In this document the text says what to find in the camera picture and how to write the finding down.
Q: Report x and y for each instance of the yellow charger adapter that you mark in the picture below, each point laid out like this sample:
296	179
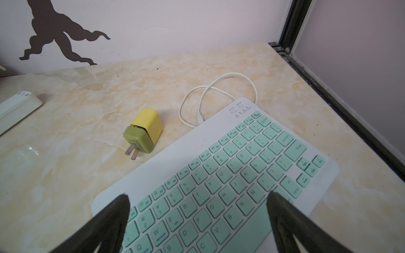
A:
143	132

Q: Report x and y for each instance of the white power strip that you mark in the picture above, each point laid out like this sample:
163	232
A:
16	108

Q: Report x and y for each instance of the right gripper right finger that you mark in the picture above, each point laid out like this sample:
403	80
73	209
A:
289	225

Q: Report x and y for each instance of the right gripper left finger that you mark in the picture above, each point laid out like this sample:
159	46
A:
104	233

